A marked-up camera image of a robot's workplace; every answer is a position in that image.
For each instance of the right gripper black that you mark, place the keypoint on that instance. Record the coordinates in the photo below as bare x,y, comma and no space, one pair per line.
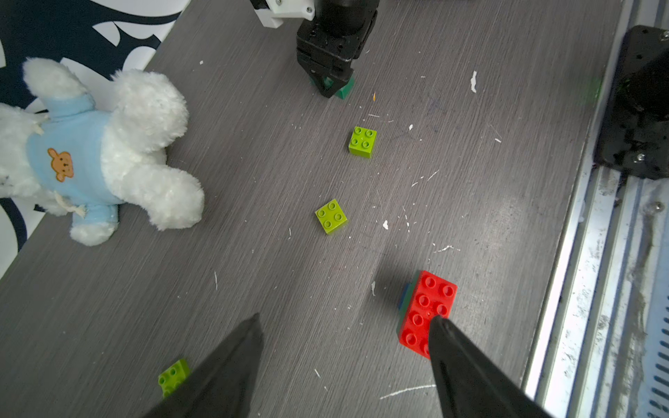
328,45

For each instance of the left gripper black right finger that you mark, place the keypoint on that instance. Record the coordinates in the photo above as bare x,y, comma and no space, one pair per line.
468,383

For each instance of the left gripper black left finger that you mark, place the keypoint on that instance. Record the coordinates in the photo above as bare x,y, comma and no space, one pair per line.
223,385

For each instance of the lime lego brick long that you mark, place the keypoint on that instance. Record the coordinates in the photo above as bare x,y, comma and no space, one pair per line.
170,379

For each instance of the green lego brick long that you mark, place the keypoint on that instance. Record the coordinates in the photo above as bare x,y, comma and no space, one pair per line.
406,295
344,91

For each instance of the red lego brick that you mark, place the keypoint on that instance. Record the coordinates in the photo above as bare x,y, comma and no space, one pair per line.
432,297

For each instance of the lime lego brick small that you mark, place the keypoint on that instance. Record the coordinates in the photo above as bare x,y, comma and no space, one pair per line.
362,142
331,216

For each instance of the white teddy bear blue shirt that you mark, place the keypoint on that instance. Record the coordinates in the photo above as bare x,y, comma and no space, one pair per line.
77,160

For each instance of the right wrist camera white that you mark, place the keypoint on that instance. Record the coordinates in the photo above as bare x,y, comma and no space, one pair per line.
272,13

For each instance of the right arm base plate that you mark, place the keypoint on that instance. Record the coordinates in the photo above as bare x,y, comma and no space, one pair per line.
634,135

